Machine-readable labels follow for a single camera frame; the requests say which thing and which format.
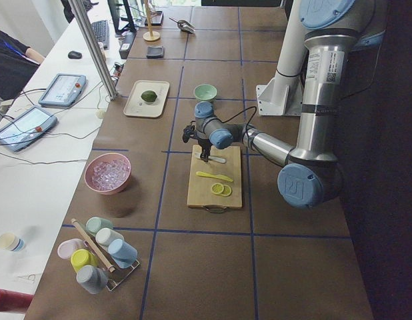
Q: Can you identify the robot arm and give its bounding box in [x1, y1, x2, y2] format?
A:
[183, 1, 388, 209]

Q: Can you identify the white wire cup rack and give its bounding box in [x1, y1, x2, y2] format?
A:
[79, 238, 141, 291]

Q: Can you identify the wooden cutting board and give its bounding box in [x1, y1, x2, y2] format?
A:
[187, 145, 243, 212]

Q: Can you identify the near teach pendant tablet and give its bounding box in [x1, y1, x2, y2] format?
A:
[0, 106, 58, 152]

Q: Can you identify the red object at corner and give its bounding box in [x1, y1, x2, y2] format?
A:
[0, 289, 34, 313]

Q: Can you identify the metal scoop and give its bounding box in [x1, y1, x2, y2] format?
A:
[169, 17, 195, 34]

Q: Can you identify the person in black shirt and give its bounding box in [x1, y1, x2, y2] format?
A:
[0, 30, 45, 101]

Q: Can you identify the black power adapter box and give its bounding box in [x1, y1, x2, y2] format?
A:
[119, 32, 136, 59]

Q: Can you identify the mint green bowl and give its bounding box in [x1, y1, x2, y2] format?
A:
[193, 83, 217, 102]

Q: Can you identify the grey pastel cup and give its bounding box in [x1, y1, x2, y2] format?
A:
[76, 265, 108, 294]

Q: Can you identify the cream rabbit tray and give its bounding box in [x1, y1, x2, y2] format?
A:
[123, 80, 170, 118]

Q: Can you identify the wooden mug tree stand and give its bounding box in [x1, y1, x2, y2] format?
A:
[143, 0, 161, 42]

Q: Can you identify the green avocado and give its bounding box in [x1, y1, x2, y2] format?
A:
[141, 90, 157, 103]

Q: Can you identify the black computer mouse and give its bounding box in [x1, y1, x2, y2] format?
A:
[67, 51, 83, 59]

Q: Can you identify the white plastic spoon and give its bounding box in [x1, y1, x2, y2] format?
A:
[194, 152, 227, 164]

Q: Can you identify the wooden rack handle rod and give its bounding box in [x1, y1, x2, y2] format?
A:
[71, 219, 116, 273]

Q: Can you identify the green pastel cup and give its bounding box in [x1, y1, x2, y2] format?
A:
[85, 217, 114, 236]

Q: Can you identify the aluminium frame post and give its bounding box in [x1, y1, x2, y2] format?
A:
[69, 0, 118, 101]

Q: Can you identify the far teach pendant tablet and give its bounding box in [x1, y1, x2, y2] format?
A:
[38, 73, 87, 109]

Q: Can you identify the paper cup on desk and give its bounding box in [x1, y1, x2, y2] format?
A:
[0, 233, 25, 252]

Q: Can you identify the white pastel cup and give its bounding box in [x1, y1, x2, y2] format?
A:
[95, 227, 125, 247]

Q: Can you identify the black monitor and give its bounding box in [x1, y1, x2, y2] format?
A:
[107, 0, 137, 36]

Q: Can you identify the black keyboard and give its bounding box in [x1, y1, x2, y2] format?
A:
[91, 20, 109, 50]

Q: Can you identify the teach pendant tablet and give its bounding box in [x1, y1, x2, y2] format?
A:
[0, 106, 58, 152]
[38, 73, 87, 109]

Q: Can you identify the white camera pole mount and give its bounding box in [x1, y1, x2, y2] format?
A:
[256, 0, 307, 116]

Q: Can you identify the yellow pastel cup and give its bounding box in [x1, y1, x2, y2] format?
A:
[70, 249, 98, 273]

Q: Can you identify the folded grey cloth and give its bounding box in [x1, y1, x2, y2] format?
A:
[146, 46, 165, 59]

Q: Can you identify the lemon slice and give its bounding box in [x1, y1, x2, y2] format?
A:
[211, 183, 225, 195]

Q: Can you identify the yellow plastic knife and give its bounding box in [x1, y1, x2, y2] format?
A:
[195, 171, 234, 183]

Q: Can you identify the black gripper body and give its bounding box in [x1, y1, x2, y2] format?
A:
[182, 121, 212, 151]

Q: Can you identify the pink bowl of ice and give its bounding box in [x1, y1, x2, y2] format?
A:
[84, 153, 131, 195]

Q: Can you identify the pink pastel cup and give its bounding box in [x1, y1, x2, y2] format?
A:
[57, 238, 85, 260]

